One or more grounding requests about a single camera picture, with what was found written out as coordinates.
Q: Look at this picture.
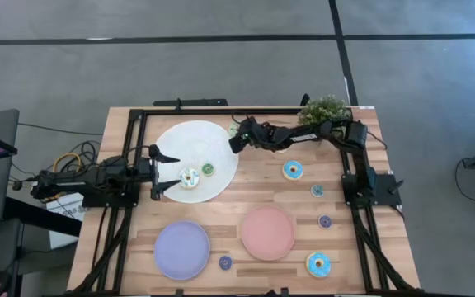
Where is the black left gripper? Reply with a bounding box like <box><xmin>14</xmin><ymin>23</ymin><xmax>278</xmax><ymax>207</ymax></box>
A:
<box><xmin>136</xmin><ymin>144</ymin><xmax>182</xmax><ymax>202</ymax></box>

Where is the large white teal-drizzle donut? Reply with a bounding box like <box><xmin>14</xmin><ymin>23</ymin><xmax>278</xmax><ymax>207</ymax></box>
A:
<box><xmin>178</xmin><ymin>167</ymin><xmax>201</xmax><ymax>191</ymax></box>

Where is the large blue iced donut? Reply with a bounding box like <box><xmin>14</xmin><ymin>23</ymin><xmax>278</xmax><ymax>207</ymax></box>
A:
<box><xmin>305</xmin><ymin>252</ymin><xmax>332</xmax><ymax>279</ymax></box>
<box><xmin>282</xmin><ymin>159</ymin><xmax>304</xmax><ymax>182</ymax></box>

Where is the white round woven placemat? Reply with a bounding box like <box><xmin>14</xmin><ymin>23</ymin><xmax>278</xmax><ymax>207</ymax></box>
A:
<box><xmin>150</xmin><ymin>120</ymin><xmax>241</xmax><ymax>205</ymax></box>

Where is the potted green plant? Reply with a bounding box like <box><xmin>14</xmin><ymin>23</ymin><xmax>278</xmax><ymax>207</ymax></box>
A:
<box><xmin>297</xmin><ymin>94</ymin><xmax>352</xmax><ymax>127</ymax></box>

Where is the purple round plate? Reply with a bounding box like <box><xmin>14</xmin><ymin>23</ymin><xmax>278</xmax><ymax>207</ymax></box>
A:
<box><xmin>153</xmin><ymin>220</ymin><xmax>211</xmax><ymax>281</ymax></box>

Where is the white printed box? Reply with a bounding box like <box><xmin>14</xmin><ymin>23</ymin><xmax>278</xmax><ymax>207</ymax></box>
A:
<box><xmin>46</xmin><ymin>192</ymin><xmax>86</xmax><ymax>251</ymax></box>

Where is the pink round plate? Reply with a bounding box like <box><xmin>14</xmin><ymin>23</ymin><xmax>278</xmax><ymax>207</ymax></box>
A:
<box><xmin>239</xmin><ymin>205</ymin><xmax>297</xmax><ymax>262</ymax></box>

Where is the black metal table frame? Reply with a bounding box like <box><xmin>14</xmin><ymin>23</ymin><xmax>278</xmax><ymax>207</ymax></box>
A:
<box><xmin>70</xmin><ymin>107</ymin><xmax>422</xmax><ymax>297</ymax></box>

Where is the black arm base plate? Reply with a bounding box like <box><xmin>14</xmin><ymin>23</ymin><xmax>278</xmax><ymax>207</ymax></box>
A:
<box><xmin>81</xmin><ymin>190</ymin><xmax>140</xmax><ymax>209</ymax></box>
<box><xmin>341</xmin><ymin>172</ymin><xmax>404</xmax><ymax>207</ymax></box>

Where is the black cable bundle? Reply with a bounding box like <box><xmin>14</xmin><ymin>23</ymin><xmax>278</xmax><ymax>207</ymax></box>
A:
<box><xmin>8</xmin><ymin>139</ymin><xmax>102</xmax><ymax>195</ymax></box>

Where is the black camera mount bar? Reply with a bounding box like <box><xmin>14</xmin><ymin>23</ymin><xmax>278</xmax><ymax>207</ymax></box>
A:
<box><xmin>153</xmin><ymin>97</ymin><xmax>229</xmax><ymax>107</ymax></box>

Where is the yellow cable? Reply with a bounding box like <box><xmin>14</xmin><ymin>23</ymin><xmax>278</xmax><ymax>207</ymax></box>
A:
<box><xmin>51</xmin><ymin>152</ymin><xmax>82</xmax><ymax>174</ymax></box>

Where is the thin black floor cable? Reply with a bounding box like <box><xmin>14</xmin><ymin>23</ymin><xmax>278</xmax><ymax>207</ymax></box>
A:
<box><xmin>17</xmin><ymin>121</ymin><xmax>105</xmax><ymax>136</ymax></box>

